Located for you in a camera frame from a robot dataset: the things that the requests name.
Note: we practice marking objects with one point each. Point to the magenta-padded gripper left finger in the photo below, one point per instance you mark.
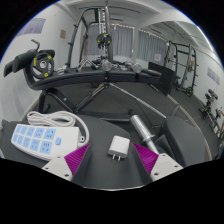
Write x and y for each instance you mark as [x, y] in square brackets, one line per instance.
[56, 166]

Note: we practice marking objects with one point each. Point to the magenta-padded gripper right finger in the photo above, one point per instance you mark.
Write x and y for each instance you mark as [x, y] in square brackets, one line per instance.
[166, 166]

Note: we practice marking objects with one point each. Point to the white charger block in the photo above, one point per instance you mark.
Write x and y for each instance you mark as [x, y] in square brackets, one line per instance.
[119, 145]

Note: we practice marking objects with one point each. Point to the black bench seat pad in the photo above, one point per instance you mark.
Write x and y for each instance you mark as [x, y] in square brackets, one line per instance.
[186, 140]

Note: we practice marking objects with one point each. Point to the silver barbell sleeve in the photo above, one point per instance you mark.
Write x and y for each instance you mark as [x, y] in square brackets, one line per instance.
[142, 132]

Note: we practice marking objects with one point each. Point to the black padded gym bench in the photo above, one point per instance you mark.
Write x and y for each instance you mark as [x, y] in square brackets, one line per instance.
[100, 133]

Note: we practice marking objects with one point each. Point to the thin steel bar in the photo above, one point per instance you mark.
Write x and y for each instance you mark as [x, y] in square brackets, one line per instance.
[140, 101]

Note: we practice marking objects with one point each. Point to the black dumbbell stand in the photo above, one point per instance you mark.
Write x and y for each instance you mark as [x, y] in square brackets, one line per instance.
[211, 95]

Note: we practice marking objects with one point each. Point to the black plyo box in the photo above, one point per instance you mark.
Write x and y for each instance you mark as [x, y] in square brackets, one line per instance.
[163, 78]

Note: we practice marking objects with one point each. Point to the black bench with roller pads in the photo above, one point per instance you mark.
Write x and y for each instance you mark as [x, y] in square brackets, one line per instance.
[83, 77]

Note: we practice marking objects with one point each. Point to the black weight plate yellow marks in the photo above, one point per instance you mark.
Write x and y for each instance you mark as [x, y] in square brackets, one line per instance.
[36, 69]

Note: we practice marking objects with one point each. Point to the black squat rack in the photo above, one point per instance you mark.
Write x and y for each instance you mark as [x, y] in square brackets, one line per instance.
[190, 66]

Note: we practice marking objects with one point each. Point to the chrome dumbbell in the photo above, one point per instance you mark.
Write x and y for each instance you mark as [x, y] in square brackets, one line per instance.
[136, 68]
[106, 66]

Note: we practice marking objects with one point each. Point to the narrow grey curtain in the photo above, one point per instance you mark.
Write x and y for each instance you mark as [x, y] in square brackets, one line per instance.
[151, 46]

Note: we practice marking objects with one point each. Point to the black weight plate on rack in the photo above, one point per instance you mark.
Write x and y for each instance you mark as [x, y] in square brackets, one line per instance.
[100, 42]

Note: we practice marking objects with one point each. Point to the wide grey curtain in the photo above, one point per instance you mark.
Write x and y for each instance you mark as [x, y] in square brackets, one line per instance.
[123, 41]

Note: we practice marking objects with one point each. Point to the ceiling light strip by mirror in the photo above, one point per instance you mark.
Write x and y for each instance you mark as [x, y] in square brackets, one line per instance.
[205, 38]

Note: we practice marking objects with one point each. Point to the small purple wall poster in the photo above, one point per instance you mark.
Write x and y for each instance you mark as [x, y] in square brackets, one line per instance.
[213, 76]

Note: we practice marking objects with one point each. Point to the white paper wall notice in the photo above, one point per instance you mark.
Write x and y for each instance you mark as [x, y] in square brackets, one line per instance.
[157, 57]

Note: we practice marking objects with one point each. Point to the small brown wall sign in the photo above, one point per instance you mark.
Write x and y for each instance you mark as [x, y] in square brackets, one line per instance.
[63, 34]

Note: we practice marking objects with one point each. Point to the large purple wall poster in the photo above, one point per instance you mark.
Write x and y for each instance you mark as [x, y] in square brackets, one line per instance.
[35, 26]

